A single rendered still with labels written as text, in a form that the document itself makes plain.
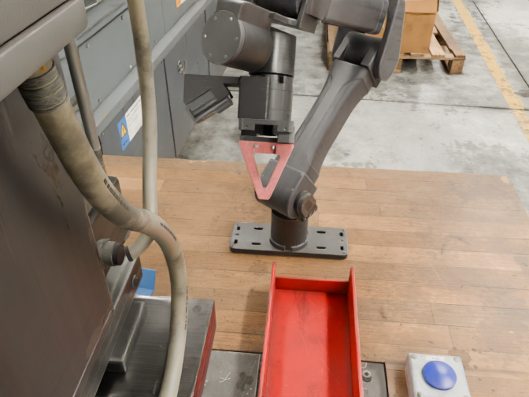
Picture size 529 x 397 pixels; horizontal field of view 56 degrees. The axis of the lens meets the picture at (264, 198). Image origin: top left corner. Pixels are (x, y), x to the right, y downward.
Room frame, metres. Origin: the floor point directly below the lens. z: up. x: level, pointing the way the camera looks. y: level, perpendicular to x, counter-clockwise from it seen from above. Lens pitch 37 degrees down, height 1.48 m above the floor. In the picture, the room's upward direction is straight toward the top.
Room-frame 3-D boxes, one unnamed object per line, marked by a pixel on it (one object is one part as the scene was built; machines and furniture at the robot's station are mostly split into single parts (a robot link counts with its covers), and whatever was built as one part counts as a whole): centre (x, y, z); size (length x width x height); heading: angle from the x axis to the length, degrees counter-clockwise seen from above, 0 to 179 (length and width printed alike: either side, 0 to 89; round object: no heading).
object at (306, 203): (0.63, -0.04, 1.00); 0.09 x 0.06 x 0.06; 50
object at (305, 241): (0.64, -0.04, 0.94); 0.20 x 0.07 x 0.08; 85
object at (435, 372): (0.36, -0.22, 0.93); 0.04 x 0.04 x 0.02
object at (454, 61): (4.14, -1.02, 0.07); 1.20 x 1.00 x 0.14; 175
